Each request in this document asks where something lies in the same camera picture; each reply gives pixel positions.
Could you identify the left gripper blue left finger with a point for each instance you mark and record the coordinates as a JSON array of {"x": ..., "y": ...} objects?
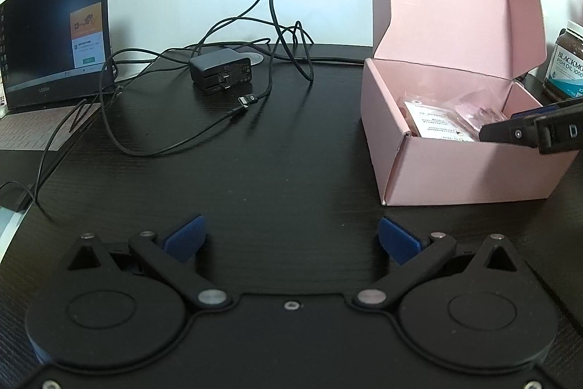
[{"x": 183, "y": 243}]

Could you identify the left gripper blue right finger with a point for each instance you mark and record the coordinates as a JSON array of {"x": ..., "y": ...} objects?
[{"x": 400, "y": 245}]

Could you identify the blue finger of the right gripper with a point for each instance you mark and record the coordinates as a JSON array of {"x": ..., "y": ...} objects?
[
  {"x": 532, "y": 112},
  {"x": 516, "y": 131}
]

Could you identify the pink nail sticker packet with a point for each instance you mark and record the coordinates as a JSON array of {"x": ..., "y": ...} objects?
[{"x": 477, "y": 109}]

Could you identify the brown supplement bottle white cap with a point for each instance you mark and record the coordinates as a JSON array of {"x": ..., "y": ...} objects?
[{"x": 564, "y": 77}]

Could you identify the pink cardboard box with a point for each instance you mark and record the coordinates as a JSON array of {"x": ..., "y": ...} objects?
[{"x": 439, "y": 50}]

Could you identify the black power adapter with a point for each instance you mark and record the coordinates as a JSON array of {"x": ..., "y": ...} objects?
[{"x": 219, "y": 70}]

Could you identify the laptop computer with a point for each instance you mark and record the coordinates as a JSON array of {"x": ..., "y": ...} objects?
[{"x": 53, "y": 69}]

